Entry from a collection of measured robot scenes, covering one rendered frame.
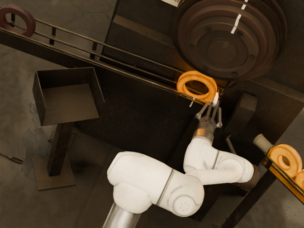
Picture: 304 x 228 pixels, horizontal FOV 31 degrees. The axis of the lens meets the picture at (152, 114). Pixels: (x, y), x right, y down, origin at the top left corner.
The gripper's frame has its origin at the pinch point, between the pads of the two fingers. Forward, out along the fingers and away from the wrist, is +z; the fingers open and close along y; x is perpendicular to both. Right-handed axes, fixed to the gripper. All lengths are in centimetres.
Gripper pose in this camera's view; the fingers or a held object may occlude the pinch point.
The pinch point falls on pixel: (215, 99)
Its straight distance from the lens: 256.5
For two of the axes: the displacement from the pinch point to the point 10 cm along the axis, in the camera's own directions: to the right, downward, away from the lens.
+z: 3.0, -7.5, 5.8
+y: 9.2, 3.9, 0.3
